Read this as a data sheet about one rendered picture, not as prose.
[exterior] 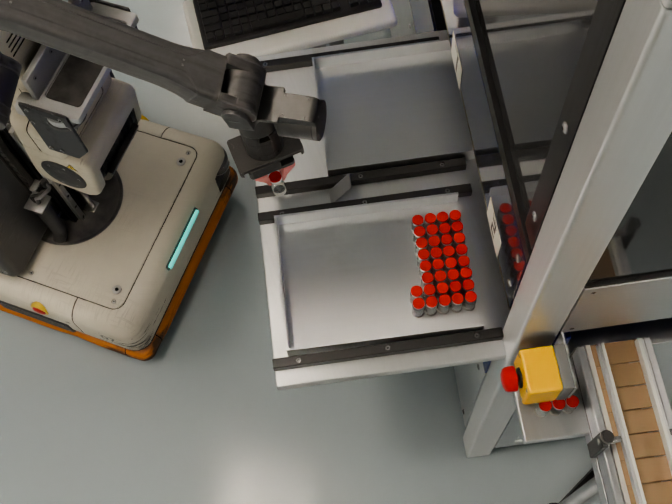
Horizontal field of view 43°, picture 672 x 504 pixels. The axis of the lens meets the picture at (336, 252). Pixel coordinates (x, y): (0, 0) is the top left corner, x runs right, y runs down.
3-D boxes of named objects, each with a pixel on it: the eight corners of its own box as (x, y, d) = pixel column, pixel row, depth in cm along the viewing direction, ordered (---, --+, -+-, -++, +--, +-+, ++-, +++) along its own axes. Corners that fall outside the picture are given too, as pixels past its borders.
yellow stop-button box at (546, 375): (556, 356, 140) (564, 342, 133) (567, 399, 137) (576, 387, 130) (510, 362, 140) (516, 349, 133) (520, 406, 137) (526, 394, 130)
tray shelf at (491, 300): (473, 31, 178) (474, 25, 177) (550, 352, 150) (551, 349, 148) (244, 63, 178) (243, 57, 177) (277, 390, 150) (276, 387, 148)
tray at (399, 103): (479, 44, 175) (480, 33, 171) (505, 154, 164) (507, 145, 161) (313, 67, 175) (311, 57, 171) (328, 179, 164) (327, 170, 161)
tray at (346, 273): (456, 200, 161) (458, 191, 158) (482, 332, 150) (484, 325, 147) (276, 223, 161) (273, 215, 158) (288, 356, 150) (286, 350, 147)
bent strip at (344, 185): (350, 188, 163) (349, 172, 158) (353, 202, 162) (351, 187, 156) (277, 198, 163) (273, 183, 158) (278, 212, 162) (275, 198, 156)
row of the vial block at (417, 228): (422, 224, 159) (423, 213, 155) (437, 315, 152) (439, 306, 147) (410, 225, 159) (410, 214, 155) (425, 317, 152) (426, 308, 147)
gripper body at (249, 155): (305, 155, 128) (298, 126, 122) (242, 180, 127) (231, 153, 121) (290, 123, 131) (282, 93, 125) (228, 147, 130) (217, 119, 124)
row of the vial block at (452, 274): (446, 221, 159) (447, 210, 155) (463, 312, 152) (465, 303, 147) (434, 222, 159) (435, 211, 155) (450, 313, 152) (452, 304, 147)
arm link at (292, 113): (231, 51, 113) (217, 112, 111) (315, 60, 111) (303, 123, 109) (254, 88, 125) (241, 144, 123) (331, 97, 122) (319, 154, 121)
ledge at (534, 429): (587, 359, 149) (589, 356, 147) (605, 433, 144) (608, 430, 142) (507, 370, 149) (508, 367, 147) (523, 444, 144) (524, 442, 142)
